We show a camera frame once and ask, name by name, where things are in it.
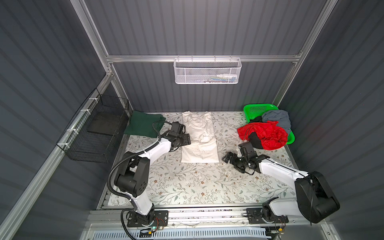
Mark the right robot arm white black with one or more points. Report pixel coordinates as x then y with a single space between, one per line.
314 199

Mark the white printed t shirt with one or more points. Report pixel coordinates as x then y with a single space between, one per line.
203 148

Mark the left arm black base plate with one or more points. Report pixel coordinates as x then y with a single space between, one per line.
155 218

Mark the red t shirt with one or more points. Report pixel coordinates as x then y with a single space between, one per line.
264 136

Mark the white slotted cable duct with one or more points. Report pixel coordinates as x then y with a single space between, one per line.
204 234

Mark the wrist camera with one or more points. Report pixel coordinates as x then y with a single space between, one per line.
247 150
177 128

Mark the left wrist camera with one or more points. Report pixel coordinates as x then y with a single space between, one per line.
177 128

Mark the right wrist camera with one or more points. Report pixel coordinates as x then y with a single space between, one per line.
247 150

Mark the folded dark green t shirt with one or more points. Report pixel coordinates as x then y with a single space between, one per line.
147 125

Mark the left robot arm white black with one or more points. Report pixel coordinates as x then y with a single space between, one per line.
130 176

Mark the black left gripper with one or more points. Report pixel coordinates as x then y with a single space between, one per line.
186 139

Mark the green plastic laundry basket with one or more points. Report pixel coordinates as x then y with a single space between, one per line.
254 112

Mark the grey blue t shirt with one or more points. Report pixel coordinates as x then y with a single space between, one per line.
280 116

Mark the black wire mesh basket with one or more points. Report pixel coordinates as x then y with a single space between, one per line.
98 130

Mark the aluminium mounting rail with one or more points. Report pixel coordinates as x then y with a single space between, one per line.
179 216

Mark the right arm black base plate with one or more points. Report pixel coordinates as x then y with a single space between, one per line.
264 215

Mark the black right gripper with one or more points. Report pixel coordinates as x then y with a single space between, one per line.
232 160

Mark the white wire mesh basket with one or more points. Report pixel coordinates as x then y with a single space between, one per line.
204 71

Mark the white bottle in basket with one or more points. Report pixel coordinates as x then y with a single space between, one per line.
228 77

